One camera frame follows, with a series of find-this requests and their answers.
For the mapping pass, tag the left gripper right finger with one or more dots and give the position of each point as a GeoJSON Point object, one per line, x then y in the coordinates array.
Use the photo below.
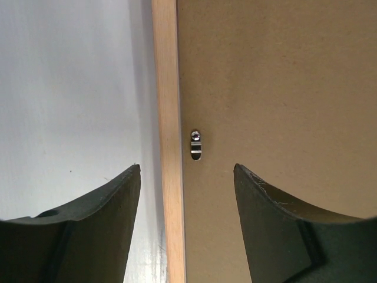
{"type": "Point", "coordinates": [289, 240]}

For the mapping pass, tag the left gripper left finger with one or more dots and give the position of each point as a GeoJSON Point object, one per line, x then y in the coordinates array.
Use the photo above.
{"type": "Point", "coordinates": [85, 240]}

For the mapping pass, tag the brown frame backing board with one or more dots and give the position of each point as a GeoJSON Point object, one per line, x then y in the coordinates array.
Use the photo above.
{"type": "Point", "coordinates": [286, 88]}

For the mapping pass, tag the orange wooden picture frame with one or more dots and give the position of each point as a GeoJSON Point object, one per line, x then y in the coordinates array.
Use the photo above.
{"type": "Point", "coordinates": [166, 59]}

